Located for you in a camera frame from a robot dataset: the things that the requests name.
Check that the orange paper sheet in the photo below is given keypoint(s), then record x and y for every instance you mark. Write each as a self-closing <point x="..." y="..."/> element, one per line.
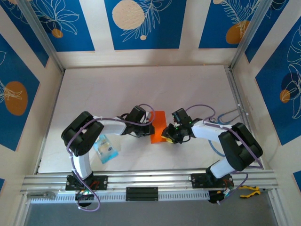
<point x="160" y="122"/>

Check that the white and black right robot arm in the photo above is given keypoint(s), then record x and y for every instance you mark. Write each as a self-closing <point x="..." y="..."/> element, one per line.
<point x="207" y="130"/>

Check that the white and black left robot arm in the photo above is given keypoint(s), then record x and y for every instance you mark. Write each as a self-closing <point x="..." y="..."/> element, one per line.
<point x="113" y="127"/>

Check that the blue snack packet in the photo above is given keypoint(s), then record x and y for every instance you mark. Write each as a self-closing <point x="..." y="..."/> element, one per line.
<point x="105" y="150"/>

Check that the small LED controller board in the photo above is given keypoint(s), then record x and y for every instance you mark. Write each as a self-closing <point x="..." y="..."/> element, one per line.
<point x="83" y="193"/>
<point x="215" y="199"/>

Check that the aluminium frame beam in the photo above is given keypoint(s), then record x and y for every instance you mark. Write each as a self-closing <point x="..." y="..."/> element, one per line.
<point x="150" y="179"/>

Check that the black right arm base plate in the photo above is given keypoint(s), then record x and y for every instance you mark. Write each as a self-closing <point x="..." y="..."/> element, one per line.
<point x="197" y="180"/>

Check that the aluminium side rail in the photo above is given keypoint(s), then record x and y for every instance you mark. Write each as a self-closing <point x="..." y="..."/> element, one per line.
<point x="236" y="94"/>
<point x="55" y="101"/>

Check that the black bracket block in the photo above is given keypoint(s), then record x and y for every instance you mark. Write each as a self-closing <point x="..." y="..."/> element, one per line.
<point x="141" y="193"/>

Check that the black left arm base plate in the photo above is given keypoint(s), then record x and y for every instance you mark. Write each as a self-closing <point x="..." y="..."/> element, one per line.
<point x="101" y="182"/>

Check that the aluminium corner post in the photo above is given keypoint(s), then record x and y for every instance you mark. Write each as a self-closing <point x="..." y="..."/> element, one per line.
<point x="250" y="33"/>
<point x="42" y="35"/>

